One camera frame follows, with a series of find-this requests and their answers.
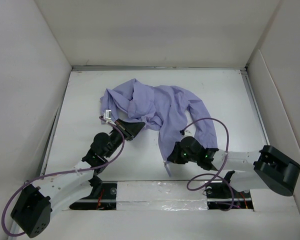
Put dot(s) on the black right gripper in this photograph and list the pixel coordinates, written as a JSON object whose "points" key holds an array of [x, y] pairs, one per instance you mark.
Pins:
{"points": [[174, 157]]}

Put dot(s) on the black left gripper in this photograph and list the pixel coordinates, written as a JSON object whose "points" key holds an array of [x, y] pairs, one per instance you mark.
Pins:
{"points": [[129, 130]]}

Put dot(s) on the lilac zip-up jacket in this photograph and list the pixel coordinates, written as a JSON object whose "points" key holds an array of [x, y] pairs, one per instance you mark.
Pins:
{"points": [[162, 108]]}

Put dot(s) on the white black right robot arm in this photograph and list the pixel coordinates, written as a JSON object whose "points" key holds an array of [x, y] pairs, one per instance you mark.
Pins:
{"points": [[267, 168]]}

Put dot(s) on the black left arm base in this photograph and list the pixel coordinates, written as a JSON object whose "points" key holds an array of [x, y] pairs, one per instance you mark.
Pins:
{"points": [[102, 199]]}

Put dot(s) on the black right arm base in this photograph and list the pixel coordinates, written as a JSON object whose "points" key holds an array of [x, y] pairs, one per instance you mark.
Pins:
{"points": [[219, 197]]}

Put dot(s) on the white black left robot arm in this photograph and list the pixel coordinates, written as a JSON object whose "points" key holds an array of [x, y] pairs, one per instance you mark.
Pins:
{"points": [[41, 199]]}

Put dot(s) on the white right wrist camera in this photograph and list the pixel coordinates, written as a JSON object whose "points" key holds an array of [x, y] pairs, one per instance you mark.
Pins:
{"points": [[185, 133]]}

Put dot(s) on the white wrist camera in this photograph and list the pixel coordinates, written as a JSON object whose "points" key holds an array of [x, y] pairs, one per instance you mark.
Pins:
{"points": [[185, 133], [107, 116]]}

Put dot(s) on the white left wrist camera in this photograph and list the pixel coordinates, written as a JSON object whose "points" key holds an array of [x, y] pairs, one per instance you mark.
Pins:
{"points": [[107, 116]]}

